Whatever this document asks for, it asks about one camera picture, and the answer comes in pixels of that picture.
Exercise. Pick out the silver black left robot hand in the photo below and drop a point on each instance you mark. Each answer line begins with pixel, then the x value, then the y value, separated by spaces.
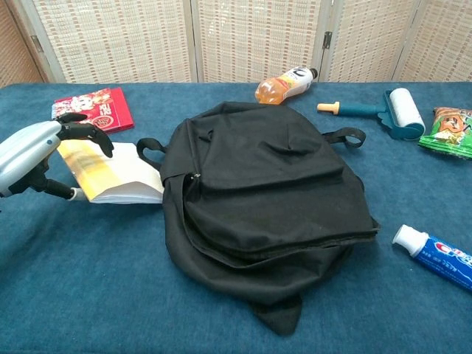
pixel 26 151

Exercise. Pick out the yellow white notebook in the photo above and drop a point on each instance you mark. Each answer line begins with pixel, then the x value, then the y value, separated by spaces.
pixel 121 173

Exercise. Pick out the black fabric backpack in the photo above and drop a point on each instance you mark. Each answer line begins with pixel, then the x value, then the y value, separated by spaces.
pixel 265 191

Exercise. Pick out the red spiral notebook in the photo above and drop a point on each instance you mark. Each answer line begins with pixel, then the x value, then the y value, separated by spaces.
pixel 110 107

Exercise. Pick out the metal screen hinge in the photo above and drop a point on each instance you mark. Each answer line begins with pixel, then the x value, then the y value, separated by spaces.
pixel 327 40
pixel 36 42

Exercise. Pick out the woven folding screen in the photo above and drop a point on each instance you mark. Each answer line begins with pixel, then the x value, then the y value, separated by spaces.
pixel 110 37

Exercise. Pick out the orange drink plastic bottle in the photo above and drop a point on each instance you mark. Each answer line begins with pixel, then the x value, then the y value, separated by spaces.
pixel 280 88

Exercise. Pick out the teal lint roller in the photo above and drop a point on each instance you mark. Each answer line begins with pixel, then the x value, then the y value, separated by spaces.
pixel 402 107

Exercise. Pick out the green snack bag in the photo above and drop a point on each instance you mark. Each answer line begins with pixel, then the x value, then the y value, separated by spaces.
pixel 450 129

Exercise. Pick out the blue toothpaste tube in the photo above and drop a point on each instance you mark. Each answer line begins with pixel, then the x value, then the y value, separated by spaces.
pixel 442 258

